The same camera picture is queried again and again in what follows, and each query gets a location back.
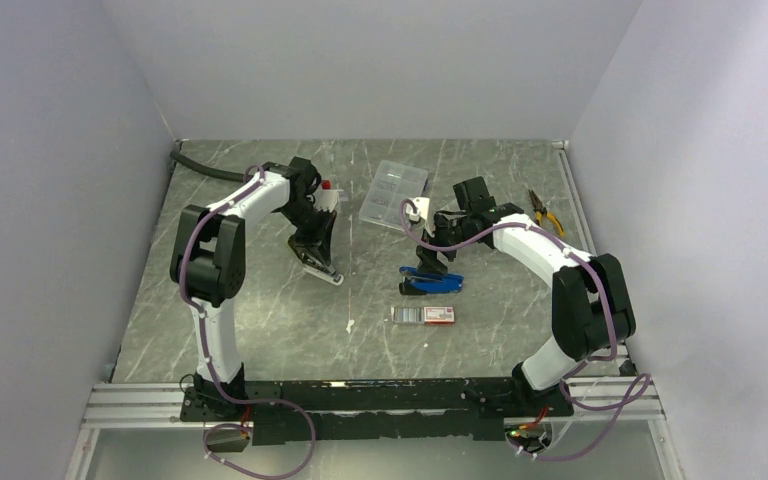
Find yellow handled pliers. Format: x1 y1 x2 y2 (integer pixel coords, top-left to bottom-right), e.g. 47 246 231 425
528 189 565 238

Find dark corrugated hose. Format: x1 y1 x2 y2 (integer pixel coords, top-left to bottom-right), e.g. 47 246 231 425
169 149 247 184

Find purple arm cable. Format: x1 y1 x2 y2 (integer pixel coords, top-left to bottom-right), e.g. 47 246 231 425
399 197 653 464
178 165 319 480

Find aluminium frame rail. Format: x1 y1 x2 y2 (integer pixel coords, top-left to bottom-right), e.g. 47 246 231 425
82 377 666 429

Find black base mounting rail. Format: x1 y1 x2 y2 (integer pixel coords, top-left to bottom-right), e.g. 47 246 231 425
180 377 574 446

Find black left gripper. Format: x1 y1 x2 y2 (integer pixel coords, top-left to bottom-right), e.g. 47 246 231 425
279 199 338 267

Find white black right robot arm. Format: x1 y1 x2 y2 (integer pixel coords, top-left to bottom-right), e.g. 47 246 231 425
400 177 636 415

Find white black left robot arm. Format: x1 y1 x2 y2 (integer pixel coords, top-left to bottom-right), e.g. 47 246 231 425
170 156 344 420

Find small beige white stapler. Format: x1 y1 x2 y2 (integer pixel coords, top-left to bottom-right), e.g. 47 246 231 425
302 259 344 286

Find clear plastic screw organizer box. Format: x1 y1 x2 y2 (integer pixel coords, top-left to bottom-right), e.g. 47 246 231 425
358 160 429 230

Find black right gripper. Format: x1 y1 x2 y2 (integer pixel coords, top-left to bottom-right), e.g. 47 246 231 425
416 211 474 276

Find blue black stapler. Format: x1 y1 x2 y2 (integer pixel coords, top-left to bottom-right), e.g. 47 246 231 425
398 266 464 296

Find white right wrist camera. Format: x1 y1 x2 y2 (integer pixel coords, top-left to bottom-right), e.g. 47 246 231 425
404 197 434 235

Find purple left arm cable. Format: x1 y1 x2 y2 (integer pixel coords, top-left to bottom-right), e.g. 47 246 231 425
178 165 319 480

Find red white staples box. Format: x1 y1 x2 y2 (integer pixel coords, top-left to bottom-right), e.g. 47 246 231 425
391 307 455 325

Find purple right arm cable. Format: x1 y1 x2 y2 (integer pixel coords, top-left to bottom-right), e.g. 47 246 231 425
399 197 653 464

